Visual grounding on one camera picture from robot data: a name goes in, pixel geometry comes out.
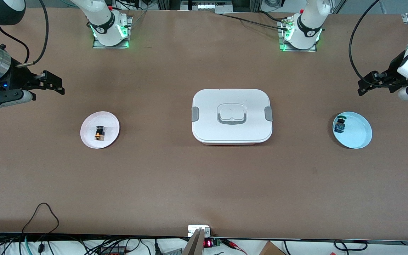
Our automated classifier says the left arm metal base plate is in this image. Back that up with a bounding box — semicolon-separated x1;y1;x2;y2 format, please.
278;19;318;52

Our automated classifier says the black cable below table edge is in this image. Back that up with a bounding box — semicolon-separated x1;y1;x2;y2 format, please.
333;240;368;252

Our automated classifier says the pink round plate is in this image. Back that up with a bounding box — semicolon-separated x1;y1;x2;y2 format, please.
80;111;120;149

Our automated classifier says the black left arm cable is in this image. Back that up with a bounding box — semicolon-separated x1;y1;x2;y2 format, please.
348;0;408;88

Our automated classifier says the grey device with white lights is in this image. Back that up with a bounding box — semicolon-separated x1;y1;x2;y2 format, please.
181;0;233;14

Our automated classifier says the blue and green switch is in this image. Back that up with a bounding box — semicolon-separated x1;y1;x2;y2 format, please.
334;115;348;134

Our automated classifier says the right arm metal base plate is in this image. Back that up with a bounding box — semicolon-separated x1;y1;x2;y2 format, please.
92;16;134;49

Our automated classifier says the small white box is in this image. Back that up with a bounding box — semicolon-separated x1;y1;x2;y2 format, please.
188;225;211;237

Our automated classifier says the black looped table cable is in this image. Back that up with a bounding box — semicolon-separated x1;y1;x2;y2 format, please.
22;203;60;235

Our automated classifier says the black cable to arm base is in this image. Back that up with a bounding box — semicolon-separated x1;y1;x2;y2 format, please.
218;12;291;30

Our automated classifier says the white lidded pink lunch box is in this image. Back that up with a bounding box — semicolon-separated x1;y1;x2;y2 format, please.
192;89;273;146

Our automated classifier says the light blue round plate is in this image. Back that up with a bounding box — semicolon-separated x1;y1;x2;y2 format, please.
332;112;373;149

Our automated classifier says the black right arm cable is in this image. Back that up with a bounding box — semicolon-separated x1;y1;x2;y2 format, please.
0;0;49;68

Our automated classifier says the red test probe lead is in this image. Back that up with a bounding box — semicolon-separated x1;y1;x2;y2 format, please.
222;239;248;254

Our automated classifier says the grey slanted bar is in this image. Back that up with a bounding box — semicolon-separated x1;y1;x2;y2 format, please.
181;228;206;255

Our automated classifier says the brown cardboard piece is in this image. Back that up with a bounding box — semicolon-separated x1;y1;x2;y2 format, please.
259;241;286;255

